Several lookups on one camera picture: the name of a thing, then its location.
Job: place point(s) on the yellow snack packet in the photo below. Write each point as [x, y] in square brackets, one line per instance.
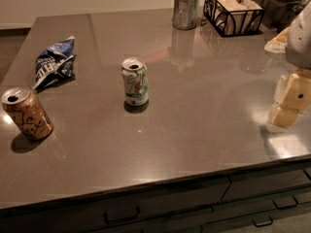
[278, 43]

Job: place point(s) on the black drawer handle lower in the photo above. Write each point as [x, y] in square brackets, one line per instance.
[262, 221]

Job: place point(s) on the orange LaCroix can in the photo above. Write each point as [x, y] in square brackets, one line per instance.
[24, 108]

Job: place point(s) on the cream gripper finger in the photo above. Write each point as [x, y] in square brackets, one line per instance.
[280, 88]
[296, 100]

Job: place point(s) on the metal utensil cup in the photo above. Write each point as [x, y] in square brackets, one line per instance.
[185, 14]

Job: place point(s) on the black drawer handle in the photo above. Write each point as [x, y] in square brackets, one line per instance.
[262, 221]
[285, 203]
[121, 214]

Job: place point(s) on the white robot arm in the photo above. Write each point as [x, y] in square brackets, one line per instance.
[298, 45]

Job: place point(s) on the black drawer handle right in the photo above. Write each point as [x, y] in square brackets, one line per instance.
[285, 203]

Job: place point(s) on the black wire napkin basket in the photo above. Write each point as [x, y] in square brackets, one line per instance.
[234, 17]

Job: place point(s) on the black drawer handle left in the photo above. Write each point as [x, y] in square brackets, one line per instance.
[121, 214]

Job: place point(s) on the blue chip bag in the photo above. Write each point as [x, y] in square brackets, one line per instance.
[55, 64]

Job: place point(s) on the green white 7up can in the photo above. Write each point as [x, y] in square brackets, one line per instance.
[135, 81]

